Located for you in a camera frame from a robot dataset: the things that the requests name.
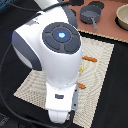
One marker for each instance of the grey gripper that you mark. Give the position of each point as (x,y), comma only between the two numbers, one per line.
(74,104)

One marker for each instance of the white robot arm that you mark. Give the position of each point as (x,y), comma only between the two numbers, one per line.
(50,42)

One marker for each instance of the beige woven placemat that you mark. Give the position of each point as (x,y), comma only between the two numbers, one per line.
(92,75)

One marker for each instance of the brown toy stove board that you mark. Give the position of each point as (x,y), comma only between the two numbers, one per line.
(107,26)

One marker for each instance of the beige bowl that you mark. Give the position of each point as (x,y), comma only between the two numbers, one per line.
(122,15)

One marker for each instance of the black burner disc top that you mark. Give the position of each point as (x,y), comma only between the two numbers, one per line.
(76,2)

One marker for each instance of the black burner disc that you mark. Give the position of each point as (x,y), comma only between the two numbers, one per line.
(76,2)
(97,3)

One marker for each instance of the black burner disc right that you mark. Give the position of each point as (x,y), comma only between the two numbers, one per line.
(97,3)

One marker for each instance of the knife with wooden handle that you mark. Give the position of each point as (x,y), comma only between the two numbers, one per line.
(82,86)

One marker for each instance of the fork with wooden handle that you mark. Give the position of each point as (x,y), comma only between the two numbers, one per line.
(89,58)

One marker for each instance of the grey saucepan with handle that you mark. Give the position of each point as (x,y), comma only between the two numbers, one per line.
(90,14)

